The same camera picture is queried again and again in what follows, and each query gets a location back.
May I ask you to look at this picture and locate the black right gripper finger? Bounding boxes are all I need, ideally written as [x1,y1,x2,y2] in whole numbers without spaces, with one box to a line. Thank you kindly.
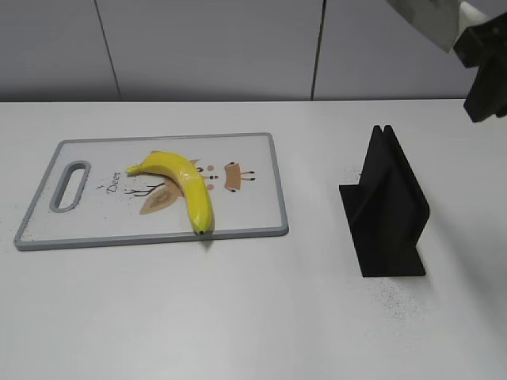
[453,13,506,68]

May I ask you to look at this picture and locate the yellow plastic banana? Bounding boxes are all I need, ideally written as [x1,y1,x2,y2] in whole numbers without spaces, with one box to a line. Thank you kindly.
[126,151,214,235]

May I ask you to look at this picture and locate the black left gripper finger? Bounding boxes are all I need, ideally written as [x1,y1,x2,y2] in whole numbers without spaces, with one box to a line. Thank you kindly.
[463,54,506,123]

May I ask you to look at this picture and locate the grey rimmed white cutting board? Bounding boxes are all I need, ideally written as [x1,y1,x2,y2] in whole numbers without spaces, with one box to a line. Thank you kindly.
[14,133,288,251]

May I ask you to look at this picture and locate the white handled kitchen knife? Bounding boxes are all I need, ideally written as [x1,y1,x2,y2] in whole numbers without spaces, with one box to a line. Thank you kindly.
[387,0,490,52]

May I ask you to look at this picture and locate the black knife stand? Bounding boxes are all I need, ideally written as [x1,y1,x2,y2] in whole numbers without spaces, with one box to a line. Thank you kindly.
[338,125,430,277]

